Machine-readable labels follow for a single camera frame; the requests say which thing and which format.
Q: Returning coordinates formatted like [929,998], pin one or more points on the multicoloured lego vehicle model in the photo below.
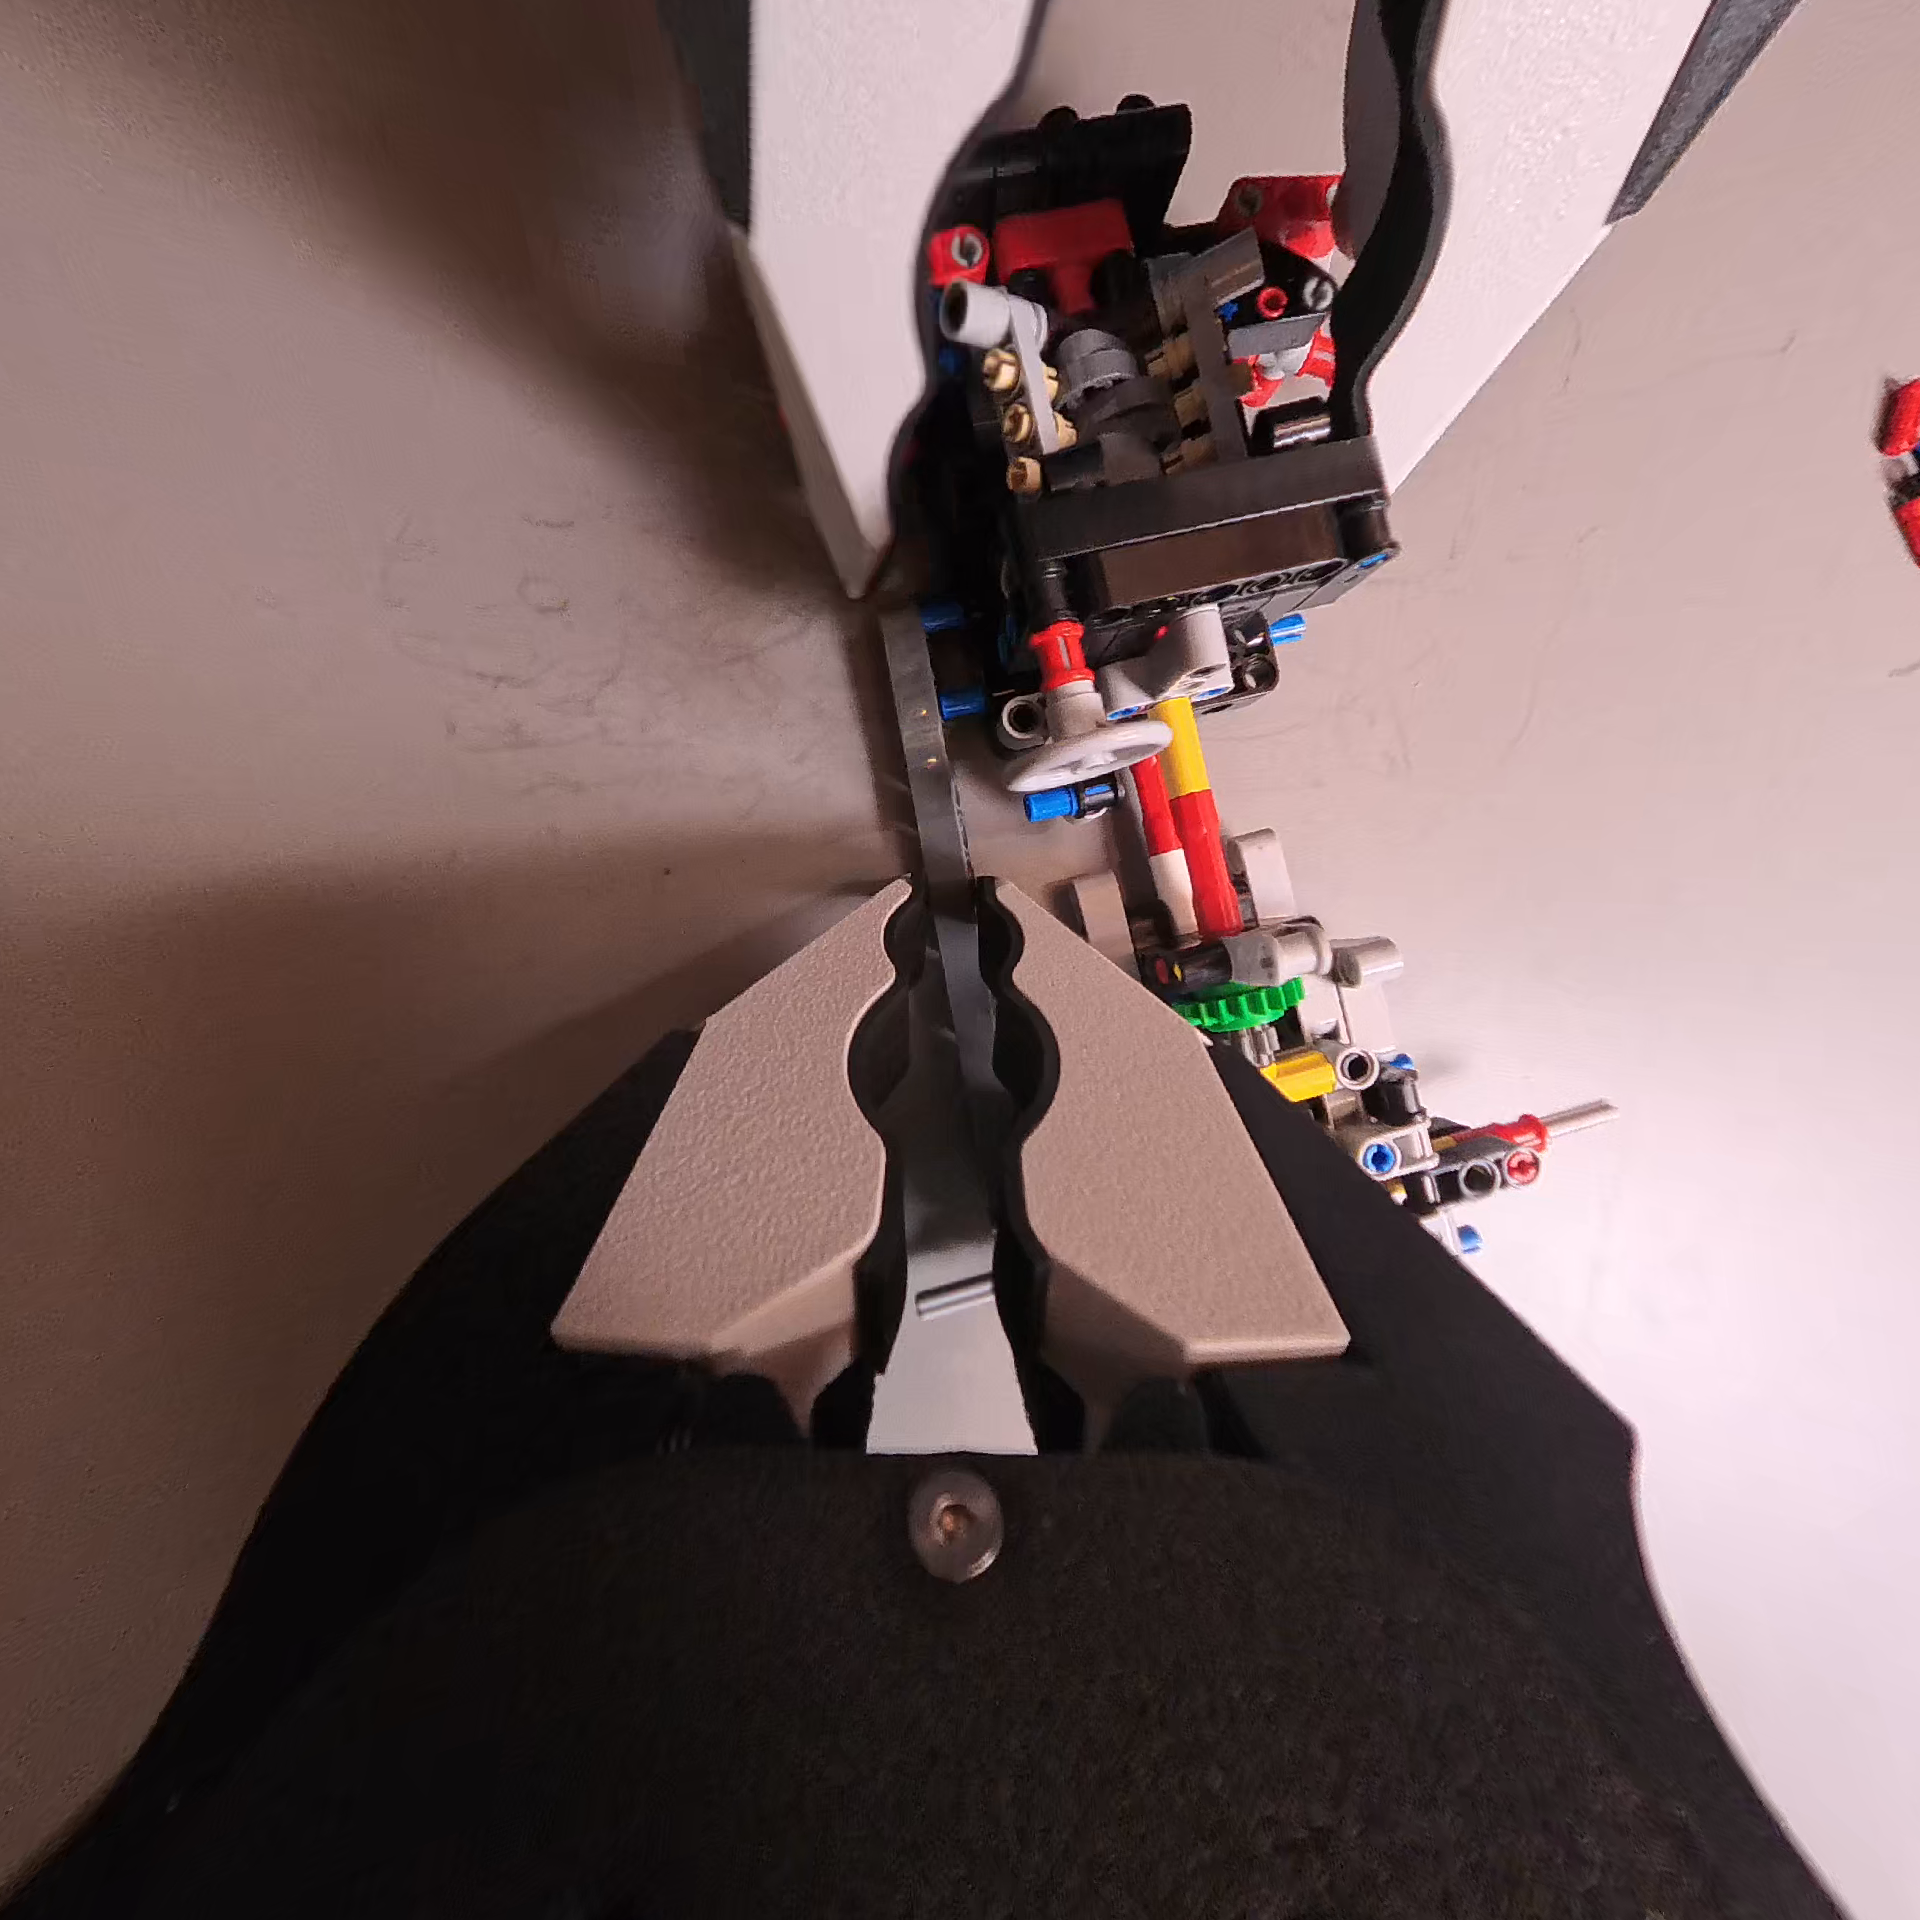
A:
[1200,519]

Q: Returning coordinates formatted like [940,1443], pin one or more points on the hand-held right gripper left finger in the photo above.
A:
[705,1215]

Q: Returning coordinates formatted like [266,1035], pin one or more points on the pile of colourful lego pieces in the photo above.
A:
[1902,466]

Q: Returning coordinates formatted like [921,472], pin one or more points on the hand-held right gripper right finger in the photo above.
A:
[1186,1215]

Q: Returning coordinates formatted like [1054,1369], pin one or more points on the long dark grey lego beam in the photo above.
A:
[937,796]

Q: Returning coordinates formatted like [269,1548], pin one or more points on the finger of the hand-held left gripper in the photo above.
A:
[1517,150]
[841,210]

